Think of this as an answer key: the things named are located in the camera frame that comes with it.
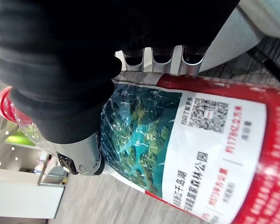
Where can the black metal sofa leg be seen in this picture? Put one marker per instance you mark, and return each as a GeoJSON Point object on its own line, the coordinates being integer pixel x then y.
{"type": "Point", "coordinates": [268, 65]}

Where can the white counter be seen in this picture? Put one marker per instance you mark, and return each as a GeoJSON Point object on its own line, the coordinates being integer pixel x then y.
{"type": "Point", "coordinates": [21, 191]}

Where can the red-capped plastic water bottle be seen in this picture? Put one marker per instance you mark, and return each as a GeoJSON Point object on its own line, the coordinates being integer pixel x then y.
{"type": "Point", "coordinates": [200, 140]}

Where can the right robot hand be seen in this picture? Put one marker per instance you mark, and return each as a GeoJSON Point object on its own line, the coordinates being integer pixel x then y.
{"type": "Point", "coordinates": [60, 58]}

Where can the light grey sofa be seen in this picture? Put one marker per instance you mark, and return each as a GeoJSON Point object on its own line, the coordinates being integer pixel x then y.
{"type": "Point", "coordinates": [242, 30]}

